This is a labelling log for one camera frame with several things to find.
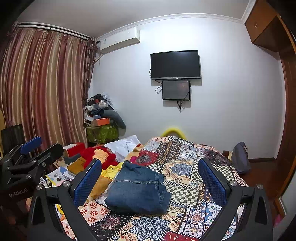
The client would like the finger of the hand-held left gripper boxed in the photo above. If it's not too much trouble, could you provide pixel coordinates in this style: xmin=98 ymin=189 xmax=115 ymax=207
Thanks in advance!
xmin=7 ymin=143 xmax=64 ymax=179
xmin=3 ymin=136 xmax=43 ymax=166

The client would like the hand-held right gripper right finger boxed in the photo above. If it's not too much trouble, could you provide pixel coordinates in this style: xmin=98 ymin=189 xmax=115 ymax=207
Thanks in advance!
xmin=198 ymin=158 xmax=274 ymax=241

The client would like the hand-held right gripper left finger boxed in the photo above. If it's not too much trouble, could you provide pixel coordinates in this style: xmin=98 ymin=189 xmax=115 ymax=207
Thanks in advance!
xmin=27 ymin=158 xmax=103 ymax=241

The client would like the blue denim jacket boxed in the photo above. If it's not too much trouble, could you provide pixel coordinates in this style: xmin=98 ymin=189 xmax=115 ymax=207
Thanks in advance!
xmin=105 ymin=160 xmax=172 ymax=215

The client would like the mustard cloth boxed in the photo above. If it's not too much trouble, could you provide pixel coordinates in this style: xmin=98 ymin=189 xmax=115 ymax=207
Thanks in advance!
xmin=67 ymin=159 xmax=86 ymax=174

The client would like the black chair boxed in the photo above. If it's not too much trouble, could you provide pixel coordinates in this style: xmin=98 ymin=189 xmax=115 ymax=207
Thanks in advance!
xmin=1 ymin=124 xmax=26 ymax=153

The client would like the yellow cloth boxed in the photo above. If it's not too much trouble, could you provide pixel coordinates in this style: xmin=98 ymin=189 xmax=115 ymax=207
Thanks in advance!
xmin=102 ymin=166 xmax=121 ymax=181

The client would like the stack of booklets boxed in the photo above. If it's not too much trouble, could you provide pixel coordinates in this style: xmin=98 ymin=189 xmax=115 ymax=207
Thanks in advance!
xmin=45 ymin=166 xmax=74 ymax=187

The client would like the red plush toy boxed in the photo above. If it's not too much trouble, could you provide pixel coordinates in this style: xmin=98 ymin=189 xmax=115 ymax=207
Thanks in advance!
xmin=80 ymin=145 xmax=117 ymax=169

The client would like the red box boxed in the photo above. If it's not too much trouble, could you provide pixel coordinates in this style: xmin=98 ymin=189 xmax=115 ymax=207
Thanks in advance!
xmin=63 ymin=142 xmax=87 ymax=158

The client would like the patchwork bedspread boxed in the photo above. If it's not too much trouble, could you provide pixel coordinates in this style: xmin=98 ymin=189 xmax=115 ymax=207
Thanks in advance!
xmin=57 ymin=136 xmax=249 ymax=241

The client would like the grey backpack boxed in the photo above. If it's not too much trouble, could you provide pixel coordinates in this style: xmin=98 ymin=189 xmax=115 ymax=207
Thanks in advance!
xmin=231 ymin=142 xmax=252 ymax=174

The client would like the green patterned cloth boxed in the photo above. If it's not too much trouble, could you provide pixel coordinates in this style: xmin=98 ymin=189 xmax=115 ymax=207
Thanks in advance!
xmin=85 ymin=124 xmax=119 ymax=144

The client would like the white pillow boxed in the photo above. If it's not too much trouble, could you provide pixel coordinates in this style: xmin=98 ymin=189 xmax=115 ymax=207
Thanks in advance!
xmin=104 ymin=135 xmax=141 ymax=163

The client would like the striped red curtain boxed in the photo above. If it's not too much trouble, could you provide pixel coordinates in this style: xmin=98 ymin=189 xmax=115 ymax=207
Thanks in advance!
xmin=0 ymin=28 xmax=97 ymax=160

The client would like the orange box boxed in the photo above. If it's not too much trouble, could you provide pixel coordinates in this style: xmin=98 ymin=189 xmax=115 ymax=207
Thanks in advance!
xmin=91 ymin=118 xmax=110 ymax=127

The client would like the yellow chair back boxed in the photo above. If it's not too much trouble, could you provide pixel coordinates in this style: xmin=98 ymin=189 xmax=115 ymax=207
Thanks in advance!
xmin=161 ymin=126 xmax=187 ymax=139

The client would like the pile of clutter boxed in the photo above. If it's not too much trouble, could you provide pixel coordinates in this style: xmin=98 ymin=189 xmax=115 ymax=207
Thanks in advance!
xmin=84 ymin=93 xmax=114 ymax=121

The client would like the grey neck pillow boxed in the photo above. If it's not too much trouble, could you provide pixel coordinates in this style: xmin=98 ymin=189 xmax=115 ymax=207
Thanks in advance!
xmin=103 ymin=109 xmax=126 ymax=129

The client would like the small black monitor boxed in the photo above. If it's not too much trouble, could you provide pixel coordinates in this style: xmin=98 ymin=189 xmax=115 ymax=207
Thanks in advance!
xmin=162 ymin=79 xmax=191 ymax=101

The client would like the curtain rod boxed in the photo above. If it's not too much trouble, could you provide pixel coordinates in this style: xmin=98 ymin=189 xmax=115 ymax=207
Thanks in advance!
xmin=14 ymin=21 xmax=92 ymax=40

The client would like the large black television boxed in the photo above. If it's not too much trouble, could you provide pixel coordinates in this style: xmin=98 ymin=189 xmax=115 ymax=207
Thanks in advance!
xmin=150 ymin=50 xmax=201 ymax=80

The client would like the white air conditioner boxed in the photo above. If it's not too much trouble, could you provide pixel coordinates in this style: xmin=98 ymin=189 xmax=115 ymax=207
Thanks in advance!
xmin=97 ymin=28 xmax=141 ymax=55

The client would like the wooden overhead cabinet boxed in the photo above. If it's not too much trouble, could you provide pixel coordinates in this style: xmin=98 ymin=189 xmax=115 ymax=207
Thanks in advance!
xmin=244 ymin=0 xmax=285 ymax=52

